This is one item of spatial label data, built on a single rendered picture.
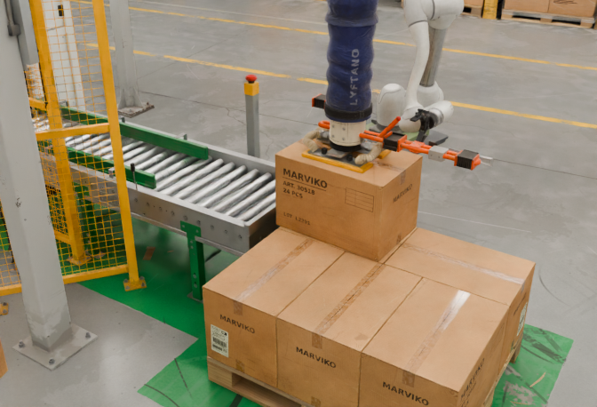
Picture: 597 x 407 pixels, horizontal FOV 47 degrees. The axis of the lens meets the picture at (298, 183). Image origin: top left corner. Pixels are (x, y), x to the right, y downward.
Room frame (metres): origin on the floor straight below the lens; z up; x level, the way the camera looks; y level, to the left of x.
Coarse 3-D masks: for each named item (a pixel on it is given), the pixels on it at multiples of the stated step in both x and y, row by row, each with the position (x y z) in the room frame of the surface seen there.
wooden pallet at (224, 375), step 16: (512, 352) 2.54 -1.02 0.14; (208, 368) 2.50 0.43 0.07; (224, 368) 2.45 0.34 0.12; (224, 384) 2.45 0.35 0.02; (240, 384) 2.45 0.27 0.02; (256, 384) 2.45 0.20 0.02; (496, 384) 2.35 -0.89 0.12; (256, 400) 2.35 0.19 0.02; (272, 400) 2.35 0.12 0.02; (288, 400) 2.35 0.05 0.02
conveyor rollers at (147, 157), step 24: (72, 144) 4.08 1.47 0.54; (96, 144) 4.05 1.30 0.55; (144, 144) 4.13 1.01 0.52; (144, 168) 3.75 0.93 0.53; (168, 168) 3.70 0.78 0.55; (192, 168) 3.72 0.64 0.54; (216, 168) 3.76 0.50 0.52; (240, 168) 3.70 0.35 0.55; (168, 192) 3.41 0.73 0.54; (192, 192) 3.43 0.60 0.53; (240, 192) 3.39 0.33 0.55; (264, 192) 3.41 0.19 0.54; (240, 216) 3.12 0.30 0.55
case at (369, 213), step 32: (288, 160) 2.99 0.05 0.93; (384, 160) 2.97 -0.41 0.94; (416, 160) 2.97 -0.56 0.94; (288, 192) 2.99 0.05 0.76; (320, 192) 2.89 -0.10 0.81; (352, 192) 2.79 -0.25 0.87; (384, 192) 2.71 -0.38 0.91; (416, 192) 2.99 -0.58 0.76; (288, 224) 3.00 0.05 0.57; (320, 224) 2.89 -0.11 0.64; (352, 224) 2.78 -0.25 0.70; (384, 224) 2.73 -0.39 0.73; (416, 224) 3.02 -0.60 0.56
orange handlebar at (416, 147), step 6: (324, 120) 3.13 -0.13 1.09; (324, 126) 3.07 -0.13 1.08; (372, 132) 2.98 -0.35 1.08; (366, 138) 2.95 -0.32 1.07; (372, 138) 2.93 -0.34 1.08; (378, 138) 2.92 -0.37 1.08; (402, 144) 2.85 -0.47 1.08; (408, 144) 2.87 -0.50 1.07; (414, 144) 2.83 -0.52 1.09; (420, 144) 2.83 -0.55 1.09; (414, 150) 2.81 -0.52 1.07; (420, 150) 2.79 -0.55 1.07; (426, 150) 2.78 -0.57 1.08; (444, 156) 2.73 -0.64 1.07; (450, 156) 2.72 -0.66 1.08; (474, 162) 2.66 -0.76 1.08; (480, 162) 2.67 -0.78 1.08
